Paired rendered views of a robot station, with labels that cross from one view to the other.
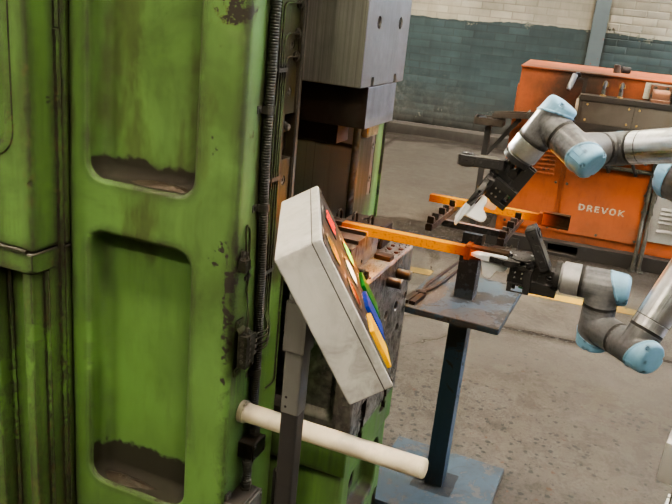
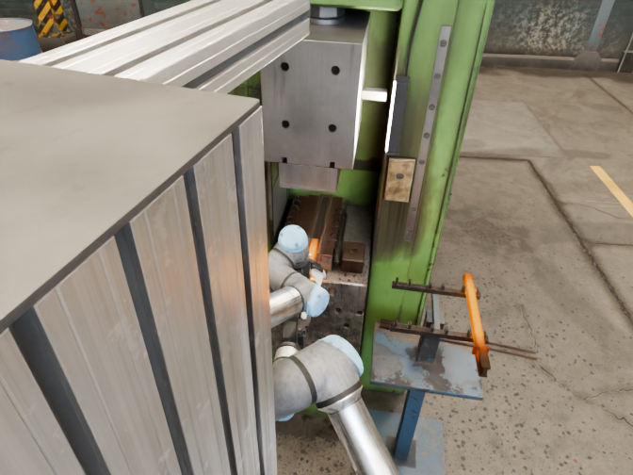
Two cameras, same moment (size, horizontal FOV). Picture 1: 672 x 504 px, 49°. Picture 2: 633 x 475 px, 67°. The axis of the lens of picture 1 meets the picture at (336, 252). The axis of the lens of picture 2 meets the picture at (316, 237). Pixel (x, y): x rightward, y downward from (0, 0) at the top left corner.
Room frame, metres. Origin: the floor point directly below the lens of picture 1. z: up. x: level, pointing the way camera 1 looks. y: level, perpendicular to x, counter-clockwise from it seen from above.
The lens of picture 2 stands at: (1.48, -1.45, 2.12)
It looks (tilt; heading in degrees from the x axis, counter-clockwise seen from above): 37 degrees down; 76
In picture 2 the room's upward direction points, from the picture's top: 2 degrees clockwise
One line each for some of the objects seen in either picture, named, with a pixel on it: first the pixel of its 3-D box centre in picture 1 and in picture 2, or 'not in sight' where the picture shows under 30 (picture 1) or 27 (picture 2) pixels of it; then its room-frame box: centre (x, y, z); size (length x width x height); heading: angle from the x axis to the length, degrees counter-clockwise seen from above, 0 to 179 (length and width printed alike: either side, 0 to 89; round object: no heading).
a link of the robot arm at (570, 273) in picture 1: (569, 277); (288, 358); (1.64, -0.55, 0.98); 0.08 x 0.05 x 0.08; 159
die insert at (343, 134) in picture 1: (289, 121); not in sight; (1.90, 0.15, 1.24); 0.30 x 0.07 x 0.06; 69
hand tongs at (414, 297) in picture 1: (444, 275); (456, 338); (2.33, -0.37, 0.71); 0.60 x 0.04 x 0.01; 153
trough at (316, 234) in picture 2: not in sight; (319, 221); (1.89, 0.12, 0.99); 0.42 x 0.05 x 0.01; 69
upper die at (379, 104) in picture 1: (301, 93); (316, 150); (1.87, 0.12, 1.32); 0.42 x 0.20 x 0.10; 69
